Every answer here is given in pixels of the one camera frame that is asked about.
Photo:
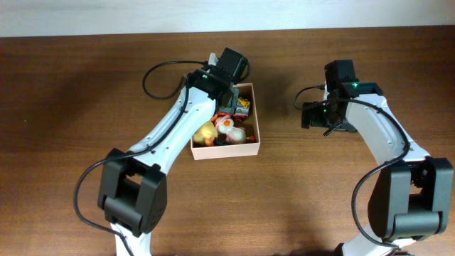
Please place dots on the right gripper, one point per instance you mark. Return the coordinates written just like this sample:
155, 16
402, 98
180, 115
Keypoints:
312, 116

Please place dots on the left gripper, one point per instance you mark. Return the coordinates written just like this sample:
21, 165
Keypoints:
227, 103

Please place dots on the red grey toy truck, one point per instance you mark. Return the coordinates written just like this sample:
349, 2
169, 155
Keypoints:
239, 113

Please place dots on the pink hat rubber duck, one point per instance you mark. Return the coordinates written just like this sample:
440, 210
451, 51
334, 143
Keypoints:
233, 135

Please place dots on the yellow plush duck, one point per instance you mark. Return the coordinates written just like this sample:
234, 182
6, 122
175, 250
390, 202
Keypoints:
207, 133

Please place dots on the black round cap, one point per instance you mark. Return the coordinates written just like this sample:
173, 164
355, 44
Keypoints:
218, 142

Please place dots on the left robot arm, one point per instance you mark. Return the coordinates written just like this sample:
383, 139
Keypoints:
133, 190

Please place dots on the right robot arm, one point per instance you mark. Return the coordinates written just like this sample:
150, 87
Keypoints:
407, 197

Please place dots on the white cardboard box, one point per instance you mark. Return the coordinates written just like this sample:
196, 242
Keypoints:
252, 129

